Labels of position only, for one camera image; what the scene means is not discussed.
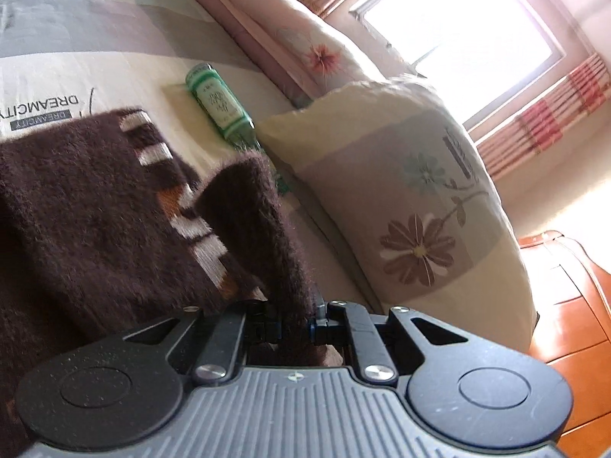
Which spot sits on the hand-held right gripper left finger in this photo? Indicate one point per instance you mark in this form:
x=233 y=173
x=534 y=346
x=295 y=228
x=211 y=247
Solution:
x=229 y=336

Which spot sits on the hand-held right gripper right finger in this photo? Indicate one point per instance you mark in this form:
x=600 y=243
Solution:
x=360 y=338

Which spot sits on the brown fuzzy sweater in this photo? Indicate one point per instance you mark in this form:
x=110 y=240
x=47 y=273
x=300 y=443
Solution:
x=95 y=229

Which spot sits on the cream floral pillow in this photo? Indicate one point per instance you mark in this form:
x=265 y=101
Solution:
x=382 y=191

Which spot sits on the orange wooden headboard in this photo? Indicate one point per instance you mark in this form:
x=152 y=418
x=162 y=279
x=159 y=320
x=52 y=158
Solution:
x=568 y=319

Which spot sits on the green bottle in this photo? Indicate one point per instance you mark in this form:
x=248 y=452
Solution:
x=217 y=100

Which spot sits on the pink folded quilt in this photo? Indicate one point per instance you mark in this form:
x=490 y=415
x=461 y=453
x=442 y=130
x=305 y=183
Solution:
x=286 y=33

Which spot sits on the window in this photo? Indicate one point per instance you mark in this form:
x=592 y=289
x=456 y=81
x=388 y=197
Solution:
x=458 y=33

